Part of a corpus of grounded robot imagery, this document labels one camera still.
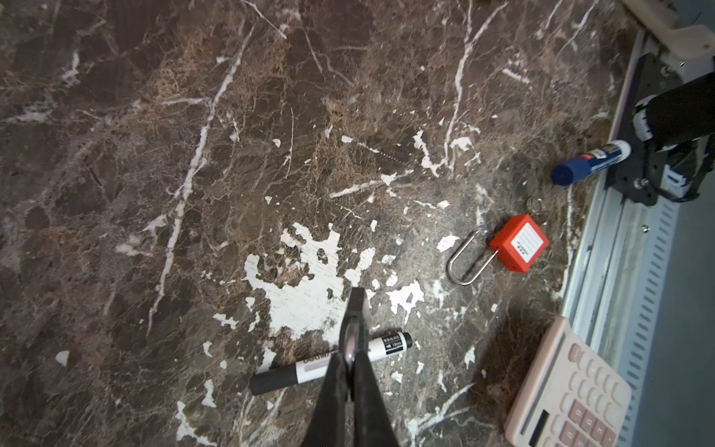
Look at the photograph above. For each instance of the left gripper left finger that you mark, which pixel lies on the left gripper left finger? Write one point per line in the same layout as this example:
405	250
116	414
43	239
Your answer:
328	423

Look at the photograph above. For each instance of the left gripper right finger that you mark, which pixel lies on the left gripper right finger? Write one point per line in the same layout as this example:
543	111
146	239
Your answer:
372	424

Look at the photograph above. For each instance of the red padlock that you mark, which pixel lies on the red padlock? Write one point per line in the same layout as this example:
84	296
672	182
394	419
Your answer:
517	245

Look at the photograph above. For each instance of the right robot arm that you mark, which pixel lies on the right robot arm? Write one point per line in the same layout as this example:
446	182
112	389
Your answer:
677	116

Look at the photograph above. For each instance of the pink calculator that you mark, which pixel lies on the pink calculator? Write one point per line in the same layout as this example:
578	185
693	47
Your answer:
570	397

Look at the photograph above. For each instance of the blue white glue stick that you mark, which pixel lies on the blue white glue stick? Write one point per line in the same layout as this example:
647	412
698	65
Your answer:
589	163

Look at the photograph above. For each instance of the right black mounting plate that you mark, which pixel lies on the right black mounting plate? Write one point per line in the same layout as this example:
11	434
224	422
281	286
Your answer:
641	177

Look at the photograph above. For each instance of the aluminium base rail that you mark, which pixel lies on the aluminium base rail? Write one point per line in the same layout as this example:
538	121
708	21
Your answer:
641	291

